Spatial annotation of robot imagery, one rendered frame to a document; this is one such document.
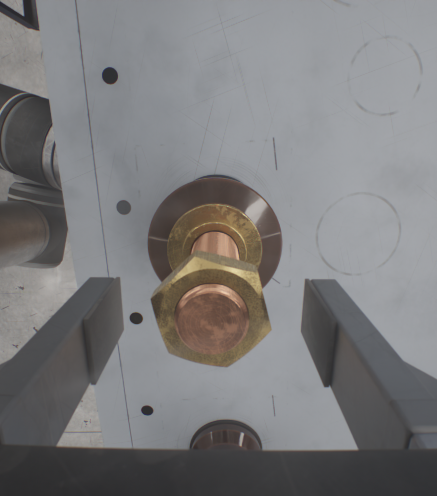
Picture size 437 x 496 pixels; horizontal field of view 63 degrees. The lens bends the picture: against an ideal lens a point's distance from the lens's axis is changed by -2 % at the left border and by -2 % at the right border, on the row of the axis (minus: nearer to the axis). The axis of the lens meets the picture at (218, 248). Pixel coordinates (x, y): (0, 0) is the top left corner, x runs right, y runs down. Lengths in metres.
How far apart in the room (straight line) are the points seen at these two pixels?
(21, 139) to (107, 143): 0.17
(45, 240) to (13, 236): 0.10
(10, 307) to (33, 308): 0.13
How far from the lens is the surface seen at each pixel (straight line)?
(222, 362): 0.16
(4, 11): 1.62
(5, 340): 2.29
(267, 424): 0.45
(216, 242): 0.21
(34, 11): 1.81
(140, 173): 0.34
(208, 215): 0.23
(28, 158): 0.49
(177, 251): 0.24
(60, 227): 0.70
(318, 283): 0.16
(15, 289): 2.12
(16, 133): 0.50
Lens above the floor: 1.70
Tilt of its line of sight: 74 degrees down
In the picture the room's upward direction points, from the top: 179 degrees counter-clockwise
